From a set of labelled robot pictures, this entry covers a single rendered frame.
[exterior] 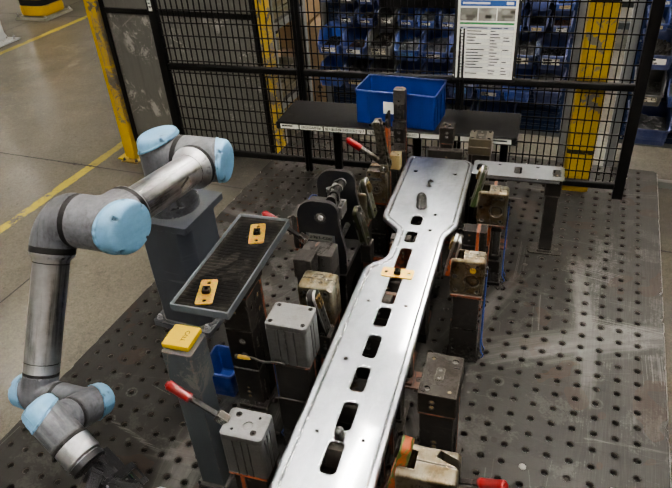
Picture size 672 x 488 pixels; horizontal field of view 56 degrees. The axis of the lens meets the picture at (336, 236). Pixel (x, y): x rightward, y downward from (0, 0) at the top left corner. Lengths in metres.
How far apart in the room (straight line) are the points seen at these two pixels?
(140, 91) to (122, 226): 3.20
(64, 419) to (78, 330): 1.96
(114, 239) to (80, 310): 2.12
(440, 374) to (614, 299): 0.92
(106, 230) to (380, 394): 0.65
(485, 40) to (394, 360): 1.35
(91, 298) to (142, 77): 1.61
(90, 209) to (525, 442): 1.15
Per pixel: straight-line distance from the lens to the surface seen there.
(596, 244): 2.39
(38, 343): 1.51
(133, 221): 1.38
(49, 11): 9.21
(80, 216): 1.39
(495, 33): 2.41
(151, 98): 4.48
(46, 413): 1.40
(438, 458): 1.20
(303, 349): 1.40
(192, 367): 1.33
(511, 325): 1.99
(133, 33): 4.37
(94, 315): 3.40
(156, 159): 1.75
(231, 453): 1.31
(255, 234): 1.57
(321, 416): 1.34
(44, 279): 1.48
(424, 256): 1.73
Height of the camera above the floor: 2.02
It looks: 34 degrees down
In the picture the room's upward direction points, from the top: 4 degrees counter-clockwise
